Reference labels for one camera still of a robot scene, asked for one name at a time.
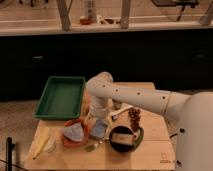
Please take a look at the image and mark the black bowl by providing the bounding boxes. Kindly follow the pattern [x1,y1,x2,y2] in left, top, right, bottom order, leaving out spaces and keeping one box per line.
[109,126,135,153]

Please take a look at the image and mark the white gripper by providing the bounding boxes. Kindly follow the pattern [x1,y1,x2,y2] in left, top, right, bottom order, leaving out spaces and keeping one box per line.
[89,98,109,123]

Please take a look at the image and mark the silver fork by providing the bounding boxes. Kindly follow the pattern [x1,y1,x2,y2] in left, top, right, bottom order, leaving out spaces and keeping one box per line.
[85,140,107,152]

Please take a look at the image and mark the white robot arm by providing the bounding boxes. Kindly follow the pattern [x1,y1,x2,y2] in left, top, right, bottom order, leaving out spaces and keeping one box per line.
[86,72,213,171]

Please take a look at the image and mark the tan block in bowl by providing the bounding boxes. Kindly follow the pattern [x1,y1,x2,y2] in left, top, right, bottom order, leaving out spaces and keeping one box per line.
[111,133,134,145]

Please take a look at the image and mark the grey folded cloth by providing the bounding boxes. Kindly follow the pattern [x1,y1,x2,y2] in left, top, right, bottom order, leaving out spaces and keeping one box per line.
[62,122,84,142]

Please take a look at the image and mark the brown dried chili bunch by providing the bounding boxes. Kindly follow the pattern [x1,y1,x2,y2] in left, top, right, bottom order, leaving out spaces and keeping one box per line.
[128,108,141,132]

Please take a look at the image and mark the dark metal cup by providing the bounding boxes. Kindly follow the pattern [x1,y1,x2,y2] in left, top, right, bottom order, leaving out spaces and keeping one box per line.
[113,100,122,110]

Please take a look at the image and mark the green plastic tray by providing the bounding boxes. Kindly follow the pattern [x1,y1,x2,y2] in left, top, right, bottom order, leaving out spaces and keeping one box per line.
[35,76,85,120]

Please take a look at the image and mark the clear plastic lid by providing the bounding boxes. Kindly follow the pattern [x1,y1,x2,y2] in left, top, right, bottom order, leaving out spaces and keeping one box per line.
[44,137,56,153]

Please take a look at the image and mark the orange plastic bowl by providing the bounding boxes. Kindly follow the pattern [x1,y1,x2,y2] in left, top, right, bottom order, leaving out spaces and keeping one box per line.
[61,118,90,148]

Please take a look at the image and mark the black stand post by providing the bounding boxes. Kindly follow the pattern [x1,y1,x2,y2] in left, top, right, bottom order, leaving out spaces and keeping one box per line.
[6,137,14,171]

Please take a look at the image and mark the green chili pepper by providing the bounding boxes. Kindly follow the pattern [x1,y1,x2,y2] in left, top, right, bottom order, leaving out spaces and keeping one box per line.
[133,127,144,151]

